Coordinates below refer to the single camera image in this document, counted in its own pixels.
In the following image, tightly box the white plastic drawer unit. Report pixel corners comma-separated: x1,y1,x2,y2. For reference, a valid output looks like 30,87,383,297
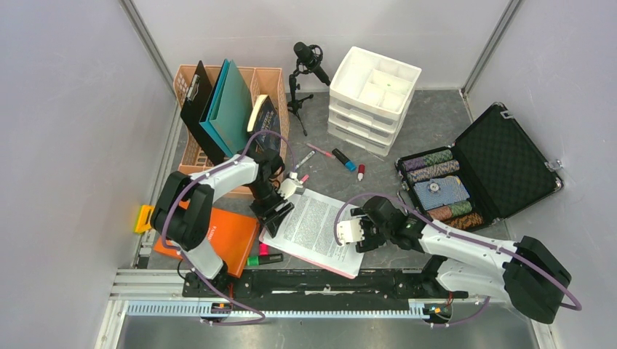
327,47,422,156

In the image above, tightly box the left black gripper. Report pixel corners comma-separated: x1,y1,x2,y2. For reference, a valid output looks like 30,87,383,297
247,180,295,238

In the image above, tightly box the teal notebook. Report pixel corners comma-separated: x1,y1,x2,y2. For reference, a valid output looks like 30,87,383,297
199,59,232,157

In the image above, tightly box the black microphone on tripod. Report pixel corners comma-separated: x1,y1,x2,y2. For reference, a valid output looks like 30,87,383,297
284,41,332,137

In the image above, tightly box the dark blue hardcover book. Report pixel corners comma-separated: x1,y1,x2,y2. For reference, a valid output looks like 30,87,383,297
247,95,281,152

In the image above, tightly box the yellow orange block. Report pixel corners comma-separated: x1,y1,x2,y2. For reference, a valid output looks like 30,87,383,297
133,205,154,234

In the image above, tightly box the blue highlighter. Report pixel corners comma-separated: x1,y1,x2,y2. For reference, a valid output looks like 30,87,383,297
332,148,357,172

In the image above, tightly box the green file folder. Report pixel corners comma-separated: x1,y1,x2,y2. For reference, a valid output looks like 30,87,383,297
213,60,252,157

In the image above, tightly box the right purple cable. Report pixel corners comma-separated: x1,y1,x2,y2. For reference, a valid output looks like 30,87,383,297
333,192,583,329

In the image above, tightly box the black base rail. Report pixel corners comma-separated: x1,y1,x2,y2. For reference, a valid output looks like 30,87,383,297
183,268,469,312

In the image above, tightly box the orange book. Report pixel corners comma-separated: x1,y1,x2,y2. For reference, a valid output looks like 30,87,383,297
153,206,260,278

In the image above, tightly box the printed white paper sheet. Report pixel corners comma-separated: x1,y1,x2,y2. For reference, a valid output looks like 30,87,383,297
259,189,363,279

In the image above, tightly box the black open carrying case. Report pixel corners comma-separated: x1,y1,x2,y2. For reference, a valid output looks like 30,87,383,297
395,103,564,230

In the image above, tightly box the peach plastic file organizer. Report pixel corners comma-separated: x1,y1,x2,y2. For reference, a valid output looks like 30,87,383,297
174,60,290,175

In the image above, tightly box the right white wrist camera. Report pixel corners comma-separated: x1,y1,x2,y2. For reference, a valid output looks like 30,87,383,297
335,218,365,245

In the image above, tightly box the green highlighter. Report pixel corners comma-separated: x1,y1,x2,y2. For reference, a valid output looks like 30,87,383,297
246,253,284,266

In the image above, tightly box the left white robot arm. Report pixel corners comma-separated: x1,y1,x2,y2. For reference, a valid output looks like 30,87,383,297
149,150,294,297

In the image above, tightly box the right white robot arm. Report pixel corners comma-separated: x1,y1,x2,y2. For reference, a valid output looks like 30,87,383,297
333,193,582,324

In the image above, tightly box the clear barrel pen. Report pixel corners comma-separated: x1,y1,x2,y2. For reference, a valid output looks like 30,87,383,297
295,151,316,170

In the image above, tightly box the black clipboard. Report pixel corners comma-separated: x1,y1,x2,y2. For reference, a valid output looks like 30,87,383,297
180,61,226,165

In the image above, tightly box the pink thin pen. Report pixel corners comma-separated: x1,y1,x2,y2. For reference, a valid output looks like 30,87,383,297
306,143,335,159

